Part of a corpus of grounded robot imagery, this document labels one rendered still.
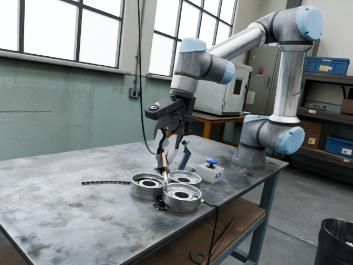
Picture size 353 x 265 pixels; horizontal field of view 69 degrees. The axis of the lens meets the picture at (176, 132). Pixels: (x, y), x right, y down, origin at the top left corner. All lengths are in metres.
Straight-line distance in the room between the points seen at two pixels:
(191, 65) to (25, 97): 1.64
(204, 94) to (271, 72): 1.77
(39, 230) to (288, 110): 0.87
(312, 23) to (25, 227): 1.01
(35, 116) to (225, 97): 1.89
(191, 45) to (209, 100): 2.32
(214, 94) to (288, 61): 2.03
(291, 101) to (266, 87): 3.54
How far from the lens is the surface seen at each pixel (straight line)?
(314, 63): 4.18
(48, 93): 2.26
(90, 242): 0.56
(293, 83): 1.05
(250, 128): 1.15
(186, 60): 0.74
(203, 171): 0.91
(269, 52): 4.65
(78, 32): 2.42
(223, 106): 2.95
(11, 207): 0.70
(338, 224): 1.98
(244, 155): 1.16
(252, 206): 1.44
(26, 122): 2.24
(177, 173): 0.85
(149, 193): 0.71
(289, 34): 1.04
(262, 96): 4.59
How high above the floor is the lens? 1.13
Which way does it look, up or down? 11 degrees down
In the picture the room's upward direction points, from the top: 8 degrees clockwise
